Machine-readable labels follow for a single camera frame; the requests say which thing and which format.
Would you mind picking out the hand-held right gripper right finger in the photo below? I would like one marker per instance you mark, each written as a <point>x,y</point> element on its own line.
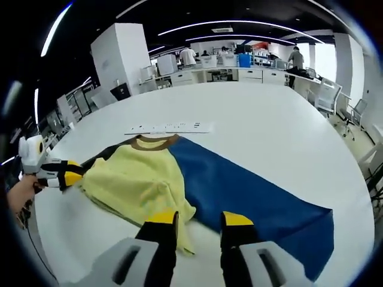
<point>269,266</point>

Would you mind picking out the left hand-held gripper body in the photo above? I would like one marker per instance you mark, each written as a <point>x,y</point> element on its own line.
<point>31,155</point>

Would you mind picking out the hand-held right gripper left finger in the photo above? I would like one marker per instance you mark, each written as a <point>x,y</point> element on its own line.
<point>131,263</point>

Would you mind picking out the yellow garment with blue sleeve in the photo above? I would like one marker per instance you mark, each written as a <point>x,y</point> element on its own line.
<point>143,173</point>

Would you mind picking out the person's left hand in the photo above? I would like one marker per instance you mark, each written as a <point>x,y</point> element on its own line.
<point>21,192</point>

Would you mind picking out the metal shelving rack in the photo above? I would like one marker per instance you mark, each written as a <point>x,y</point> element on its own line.
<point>76,103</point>

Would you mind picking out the black slanted panel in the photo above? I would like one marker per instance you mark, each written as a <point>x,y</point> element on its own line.
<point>121,92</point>

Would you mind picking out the white table socket panel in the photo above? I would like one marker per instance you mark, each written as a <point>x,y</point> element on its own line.
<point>179,128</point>

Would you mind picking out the white square column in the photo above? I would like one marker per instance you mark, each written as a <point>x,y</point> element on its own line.
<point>119,59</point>

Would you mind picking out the small white counter box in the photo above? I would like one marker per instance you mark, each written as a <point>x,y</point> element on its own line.
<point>148,74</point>

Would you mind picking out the black tripod stand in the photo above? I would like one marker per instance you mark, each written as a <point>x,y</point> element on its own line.
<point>375,182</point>

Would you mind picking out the white box appliance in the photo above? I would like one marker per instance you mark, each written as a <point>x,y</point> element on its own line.
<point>166,64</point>

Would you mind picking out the white mesh office chair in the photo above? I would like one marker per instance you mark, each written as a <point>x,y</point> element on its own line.
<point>327,95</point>
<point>356,113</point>

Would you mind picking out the white storage bin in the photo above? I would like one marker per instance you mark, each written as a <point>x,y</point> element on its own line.
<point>229,60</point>
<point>208,62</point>

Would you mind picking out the white counter cabinet row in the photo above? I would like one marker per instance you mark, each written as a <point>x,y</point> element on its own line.
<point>251,76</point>

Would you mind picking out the blue plastic crate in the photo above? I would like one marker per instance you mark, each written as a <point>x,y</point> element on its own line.
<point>244,60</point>

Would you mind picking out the ceiling air vent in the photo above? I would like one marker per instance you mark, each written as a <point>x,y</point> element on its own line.
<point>222,30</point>

